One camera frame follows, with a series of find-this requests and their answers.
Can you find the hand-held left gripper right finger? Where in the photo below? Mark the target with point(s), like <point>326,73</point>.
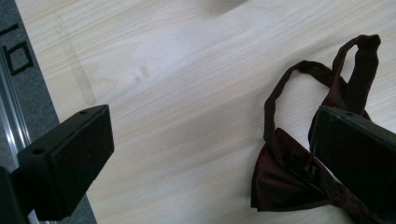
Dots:
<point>355,155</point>

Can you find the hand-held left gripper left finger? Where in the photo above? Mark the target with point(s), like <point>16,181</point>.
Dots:
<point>67,165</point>

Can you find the dark red bow tie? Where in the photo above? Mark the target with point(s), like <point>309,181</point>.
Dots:
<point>280,180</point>

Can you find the silver metal rail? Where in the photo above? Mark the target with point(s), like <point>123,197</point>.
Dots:
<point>12,124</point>

